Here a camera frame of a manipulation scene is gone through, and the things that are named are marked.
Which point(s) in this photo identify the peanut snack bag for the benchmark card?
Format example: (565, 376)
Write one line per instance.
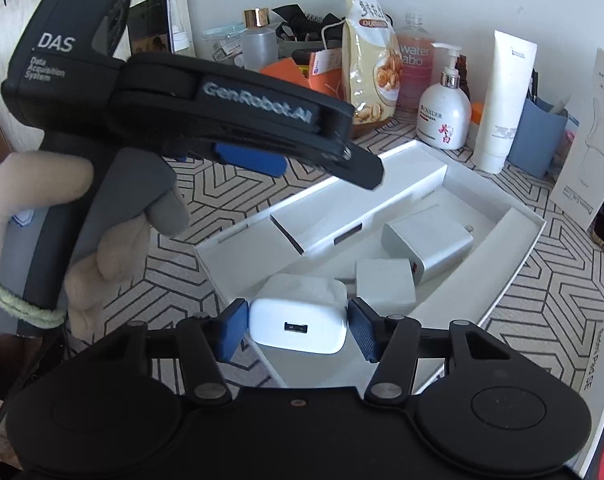
(372, 60)

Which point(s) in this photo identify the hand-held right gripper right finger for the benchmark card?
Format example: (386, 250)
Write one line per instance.
(363, 330)

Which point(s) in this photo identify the person's left hand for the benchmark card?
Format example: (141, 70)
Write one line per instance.
(36, 180)

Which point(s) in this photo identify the clear plastic case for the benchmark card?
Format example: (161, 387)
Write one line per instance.
(224, 42)

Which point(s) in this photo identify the white pump bottle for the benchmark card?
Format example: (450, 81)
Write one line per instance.
(442, 115)

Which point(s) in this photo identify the large silver charger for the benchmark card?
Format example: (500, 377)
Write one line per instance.
(422, 245)

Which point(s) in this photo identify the orange cardboard box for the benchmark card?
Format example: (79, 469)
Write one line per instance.
(292, 75)

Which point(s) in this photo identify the dark tablet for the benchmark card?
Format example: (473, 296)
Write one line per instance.
(149, 25)

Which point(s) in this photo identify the pink liquid clear bottle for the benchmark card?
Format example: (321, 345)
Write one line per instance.
(414, 70)

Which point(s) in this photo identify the blue pen holder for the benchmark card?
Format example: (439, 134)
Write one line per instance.
(534, 140)

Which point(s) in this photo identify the white rounded charger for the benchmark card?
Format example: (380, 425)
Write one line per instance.
(302, 305)

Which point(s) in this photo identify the white cardboard box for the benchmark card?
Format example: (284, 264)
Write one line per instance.
(487, 270)

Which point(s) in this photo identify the small grey cube charger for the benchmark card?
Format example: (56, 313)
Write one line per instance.
(382, 285)

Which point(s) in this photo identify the white paper leaflet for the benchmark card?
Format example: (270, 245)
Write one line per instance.
(592, 135)

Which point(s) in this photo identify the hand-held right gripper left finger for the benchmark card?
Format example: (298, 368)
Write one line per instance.
(231, 330)

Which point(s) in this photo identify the small brown bottle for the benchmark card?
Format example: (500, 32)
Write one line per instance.
(464, 72)

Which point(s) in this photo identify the black hair brush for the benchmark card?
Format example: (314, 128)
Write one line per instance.
(302, 22)

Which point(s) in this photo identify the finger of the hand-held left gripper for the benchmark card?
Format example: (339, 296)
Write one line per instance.
(352, 162)
(249, 157)

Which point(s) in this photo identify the white tablet box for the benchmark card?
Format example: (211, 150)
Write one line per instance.
(599, 385)

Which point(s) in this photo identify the clear bottle gold cap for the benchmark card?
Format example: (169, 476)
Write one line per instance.
(258, 45)

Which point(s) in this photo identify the white cosmetic tube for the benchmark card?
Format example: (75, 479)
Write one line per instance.
(502, 105)

